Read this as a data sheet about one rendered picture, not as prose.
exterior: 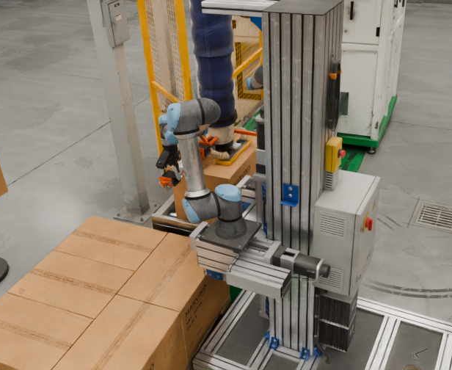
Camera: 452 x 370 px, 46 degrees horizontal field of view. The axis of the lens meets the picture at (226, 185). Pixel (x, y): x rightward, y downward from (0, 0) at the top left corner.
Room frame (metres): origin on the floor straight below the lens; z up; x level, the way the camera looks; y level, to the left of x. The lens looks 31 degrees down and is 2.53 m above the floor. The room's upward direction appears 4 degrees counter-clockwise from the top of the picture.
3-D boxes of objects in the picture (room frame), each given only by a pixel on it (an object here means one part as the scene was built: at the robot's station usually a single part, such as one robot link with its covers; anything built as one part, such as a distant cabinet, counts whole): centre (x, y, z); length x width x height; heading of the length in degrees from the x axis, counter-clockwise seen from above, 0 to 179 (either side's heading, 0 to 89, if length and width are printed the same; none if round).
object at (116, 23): (3.79, 0.68, 1.62); 0.20 x 0.05 x 0.30; 154
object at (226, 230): (2.05, -0.01, 1.09); 0.15 x 0.15 x 0.10
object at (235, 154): (3.00, -0.07, 0.98); 0.34 x 0.10 x 0.05; 152
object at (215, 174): (3.04, 0.02, 0.75); 0.60 x 0.40 x 0.40; 152
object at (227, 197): (2.05, 0.00, 1.20); 0.13 x 0.12 x 0.14; 108
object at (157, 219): (2.72, 0.18, 0.58); 0.70 x 0.03 x 0.06; 64
